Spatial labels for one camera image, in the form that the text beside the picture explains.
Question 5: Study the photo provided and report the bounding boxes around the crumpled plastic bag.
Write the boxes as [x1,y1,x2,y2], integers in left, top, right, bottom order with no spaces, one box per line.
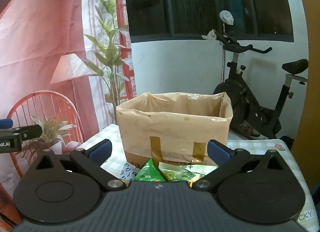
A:
[202,29,217,40]

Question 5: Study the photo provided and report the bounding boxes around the wooden door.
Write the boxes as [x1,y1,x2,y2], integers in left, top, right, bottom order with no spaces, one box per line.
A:
[291,0,320,190]

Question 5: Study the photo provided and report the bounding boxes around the checked tablecloth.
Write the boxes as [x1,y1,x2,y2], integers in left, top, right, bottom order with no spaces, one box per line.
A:
[77,123,315,232]

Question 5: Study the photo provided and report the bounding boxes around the white plastic bag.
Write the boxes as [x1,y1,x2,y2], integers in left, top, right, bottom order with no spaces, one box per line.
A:
[219,10,234,25]

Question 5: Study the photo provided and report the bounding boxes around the white blue-print snack packet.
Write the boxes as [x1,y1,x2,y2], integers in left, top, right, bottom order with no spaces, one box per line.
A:
[119,162,140,180]

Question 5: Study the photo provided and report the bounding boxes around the yellow snack packet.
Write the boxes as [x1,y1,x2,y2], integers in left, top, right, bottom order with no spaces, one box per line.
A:
[187,176,205,187]

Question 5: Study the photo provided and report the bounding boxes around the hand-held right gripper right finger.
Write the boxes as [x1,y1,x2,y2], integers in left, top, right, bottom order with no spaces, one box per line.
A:
[194,140,290,192]

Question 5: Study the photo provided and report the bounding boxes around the cardboard box with plastic liner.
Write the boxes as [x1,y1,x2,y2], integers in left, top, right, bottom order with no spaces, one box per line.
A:
[116,92,233,165]

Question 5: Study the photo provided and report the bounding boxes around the snack packet with vegetable picture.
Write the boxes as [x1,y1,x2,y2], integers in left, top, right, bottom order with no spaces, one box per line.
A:
[159,162,218,182]

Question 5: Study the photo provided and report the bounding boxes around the black bag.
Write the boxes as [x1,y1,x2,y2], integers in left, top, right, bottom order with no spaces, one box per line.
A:
[280,135,294,150]

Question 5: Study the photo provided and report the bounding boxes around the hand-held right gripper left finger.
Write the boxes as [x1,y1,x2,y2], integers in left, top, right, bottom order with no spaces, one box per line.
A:
[33,139,127,192]

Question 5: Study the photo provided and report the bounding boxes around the black exercise bike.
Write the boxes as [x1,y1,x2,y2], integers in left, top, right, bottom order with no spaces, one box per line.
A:
[213,30,309,140]

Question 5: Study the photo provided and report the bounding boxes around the dark window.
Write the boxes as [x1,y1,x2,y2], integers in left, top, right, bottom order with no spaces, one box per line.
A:
[124,0,294,44]

